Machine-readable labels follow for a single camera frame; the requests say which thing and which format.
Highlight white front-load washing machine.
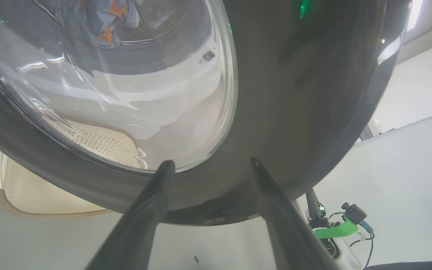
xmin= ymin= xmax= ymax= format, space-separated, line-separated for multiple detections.
xmin=0 ymin=0 xmax=237 ymax=169

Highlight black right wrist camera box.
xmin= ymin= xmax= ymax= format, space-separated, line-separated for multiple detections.
xmin=342 ymin=202 xmax=368 ymax=225

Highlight blue garment small orange prints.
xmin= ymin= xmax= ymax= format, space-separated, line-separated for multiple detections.
xmin=49 ymin=0 xmax=144 ymax=48

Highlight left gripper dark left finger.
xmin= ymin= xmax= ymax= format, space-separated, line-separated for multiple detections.
xmin=85 ymin=160 xmax=176 ymax=270

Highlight cream perforated laundry basket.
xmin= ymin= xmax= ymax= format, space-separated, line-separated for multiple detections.
xmin=0 ymin=116 xmax=150 ymax=220

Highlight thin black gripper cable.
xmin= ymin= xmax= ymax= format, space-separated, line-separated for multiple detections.
xmin=349 ymin=221 xmax=375 ymax=269

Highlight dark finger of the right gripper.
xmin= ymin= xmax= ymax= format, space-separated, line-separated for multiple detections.
xmin=306 ymin=189 xmax=324 ymax=220

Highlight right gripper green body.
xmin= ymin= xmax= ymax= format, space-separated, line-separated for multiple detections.
xmin=308 ymin=215 xmax=359 ymax=240

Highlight stainless steel washing machine drum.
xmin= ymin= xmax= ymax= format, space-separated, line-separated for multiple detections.
xmin=118 ymin=0 xmax=201 ymax=42

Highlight grey rubber door gasket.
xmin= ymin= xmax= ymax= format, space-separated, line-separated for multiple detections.
xmin=62 ymin=36 xmax=186 ymax=75

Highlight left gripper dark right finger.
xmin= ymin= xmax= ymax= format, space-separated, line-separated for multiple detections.
xmin=250 ymin=157 xmax=338 ymax=270

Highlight black round glass washer door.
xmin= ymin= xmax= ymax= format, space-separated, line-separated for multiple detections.
xmin=0 ymin=0 xmax=411 ymax=226

